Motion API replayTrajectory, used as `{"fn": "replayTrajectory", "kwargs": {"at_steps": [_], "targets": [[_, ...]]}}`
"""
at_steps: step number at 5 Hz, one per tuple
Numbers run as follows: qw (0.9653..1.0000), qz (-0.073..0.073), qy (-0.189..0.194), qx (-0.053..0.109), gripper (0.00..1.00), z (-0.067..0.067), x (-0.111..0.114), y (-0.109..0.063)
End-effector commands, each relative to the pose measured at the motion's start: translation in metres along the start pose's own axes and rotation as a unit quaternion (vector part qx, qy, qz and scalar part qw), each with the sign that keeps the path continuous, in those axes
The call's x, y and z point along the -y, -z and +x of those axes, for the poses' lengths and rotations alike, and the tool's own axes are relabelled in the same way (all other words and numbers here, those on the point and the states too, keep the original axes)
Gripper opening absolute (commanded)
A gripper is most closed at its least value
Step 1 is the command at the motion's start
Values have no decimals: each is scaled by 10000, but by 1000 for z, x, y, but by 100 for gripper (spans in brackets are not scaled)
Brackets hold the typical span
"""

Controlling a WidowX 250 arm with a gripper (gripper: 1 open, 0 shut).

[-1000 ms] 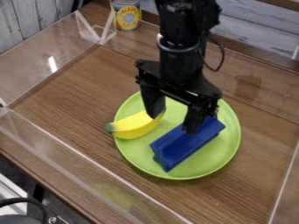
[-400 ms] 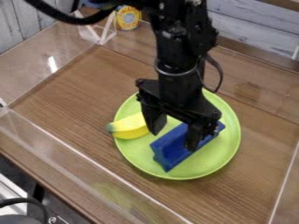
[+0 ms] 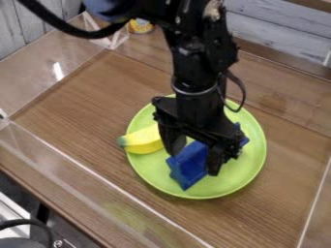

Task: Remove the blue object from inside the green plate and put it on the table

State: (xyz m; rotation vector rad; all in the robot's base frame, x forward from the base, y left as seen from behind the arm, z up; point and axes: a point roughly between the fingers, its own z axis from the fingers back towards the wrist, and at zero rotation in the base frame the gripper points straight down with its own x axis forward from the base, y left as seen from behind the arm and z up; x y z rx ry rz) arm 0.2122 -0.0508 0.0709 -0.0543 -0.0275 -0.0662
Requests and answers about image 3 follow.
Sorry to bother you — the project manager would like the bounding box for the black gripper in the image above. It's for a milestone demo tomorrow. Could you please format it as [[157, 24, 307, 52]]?
[[151, 91, 246, 176]]

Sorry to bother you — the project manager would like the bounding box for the blue plastic block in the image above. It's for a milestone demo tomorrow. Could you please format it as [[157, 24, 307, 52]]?
[[166, 121, 251, 192]]

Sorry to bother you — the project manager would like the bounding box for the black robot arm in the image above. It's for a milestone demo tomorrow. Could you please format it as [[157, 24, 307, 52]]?
[[18, 0, 245, 175]]

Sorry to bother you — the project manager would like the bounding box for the green round plate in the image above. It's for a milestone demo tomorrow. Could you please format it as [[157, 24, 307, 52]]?
[[125, 94, 269, 201]]

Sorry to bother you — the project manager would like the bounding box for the yellow toy banana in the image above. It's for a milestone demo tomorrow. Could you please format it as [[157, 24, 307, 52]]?
[[117, 124, 165, 154]]

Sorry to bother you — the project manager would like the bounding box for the yellow labelled tin can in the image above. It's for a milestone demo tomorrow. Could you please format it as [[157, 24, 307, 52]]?
[[129, 18, 155, 34]]

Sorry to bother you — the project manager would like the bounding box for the clear acrylic tray wall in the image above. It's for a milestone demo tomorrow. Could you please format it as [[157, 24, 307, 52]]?
[[0, 109, 213, 248]]

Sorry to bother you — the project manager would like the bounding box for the clear acrylic corner bracket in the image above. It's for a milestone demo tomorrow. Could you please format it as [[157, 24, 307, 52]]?
[[83, 12, 130, 50]]

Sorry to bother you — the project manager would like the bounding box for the black cable lower left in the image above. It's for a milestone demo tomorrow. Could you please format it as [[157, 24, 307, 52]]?
[[0, 218, 54, 248]]

